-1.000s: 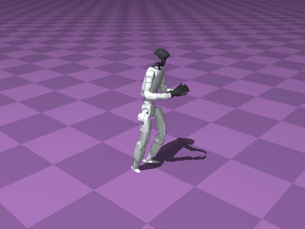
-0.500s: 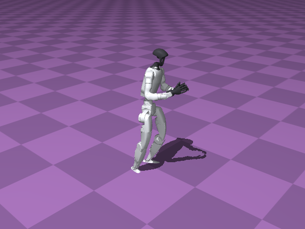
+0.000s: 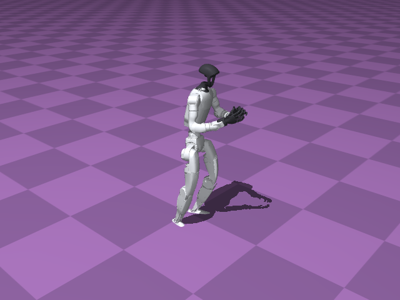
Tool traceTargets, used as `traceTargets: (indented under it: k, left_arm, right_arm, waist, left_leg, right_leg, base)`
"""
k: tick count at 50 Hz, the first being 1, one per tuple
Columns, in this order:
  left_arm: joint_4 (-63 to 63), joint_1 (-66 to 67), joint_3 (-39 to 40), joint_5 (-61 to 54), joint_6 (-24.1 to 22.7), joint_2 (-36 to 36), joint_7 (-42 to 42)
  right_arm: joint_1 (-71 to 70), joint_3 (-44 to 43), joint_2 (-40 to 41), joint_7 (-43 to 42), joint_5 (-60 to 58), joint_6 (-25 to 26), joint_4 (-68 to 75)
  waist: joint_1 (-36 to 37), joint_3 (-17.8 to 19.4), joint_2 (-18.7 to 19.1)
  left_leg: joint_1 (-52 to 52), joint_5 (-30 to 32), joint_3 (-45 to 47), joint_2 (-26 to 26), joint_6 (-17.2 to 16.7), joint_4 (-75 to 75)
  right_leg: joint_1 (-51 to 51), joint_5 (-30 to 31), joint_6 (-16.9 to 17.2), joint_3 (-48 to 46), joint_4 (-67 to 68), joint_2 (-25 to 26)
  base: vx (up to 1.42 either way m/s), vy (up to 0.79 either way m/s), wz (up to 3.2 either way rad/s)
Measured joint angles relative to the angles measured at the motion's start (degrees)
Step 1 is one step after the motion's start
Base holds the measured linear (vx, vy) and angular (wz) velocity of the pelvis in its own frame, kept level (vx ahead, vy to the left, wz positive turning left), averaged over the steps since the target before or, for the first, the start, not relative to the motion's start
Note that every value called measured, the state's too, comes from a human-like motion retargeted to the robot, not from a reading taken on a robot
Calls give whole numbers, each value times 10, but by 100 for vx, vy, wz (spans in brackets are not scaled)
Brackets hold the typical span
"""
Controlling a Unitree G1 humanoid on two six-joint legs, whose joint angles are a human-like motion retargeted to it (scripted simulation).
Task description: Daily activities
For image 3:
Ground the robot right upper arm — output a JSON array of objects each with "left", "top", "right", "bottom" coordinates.
[{"left": 187, "top": 93, "right": 201, "bottom": 133}]

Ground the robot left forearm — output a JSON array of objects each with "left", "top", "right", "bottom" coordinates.
[{"left": 221, "top": 109, "right": 229, "bottom": 118}]

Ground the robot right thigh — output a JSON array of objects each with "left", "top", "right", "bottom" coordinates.
[{"left": 181, "top": 144, "right": 199, "bottom": 198}]

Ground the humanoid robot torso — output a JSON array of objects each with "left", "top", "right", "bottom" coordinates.
[{"left": 184, "top": 87, "right": 213, "bottom": 152}]

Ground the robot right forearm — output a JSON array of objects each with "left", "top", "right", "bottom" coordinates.
[{"left": 191, "top": 121, "right": 225, "bottom": 133}]

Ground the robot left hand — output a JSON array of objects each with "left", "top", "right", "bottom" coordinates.
[{"left": 232, "top": 106, "right": 248, "bottom": 116}]

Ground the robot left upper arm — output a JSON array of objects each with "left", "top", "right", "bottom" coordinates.
[{"left": 210, "top": 88, "right": 223, "bottom": 118}]

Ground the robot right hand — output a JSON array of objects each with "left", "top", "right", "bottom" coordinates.
[{"left": 217, "top": 108, "right": 244, "bottom": 126}]

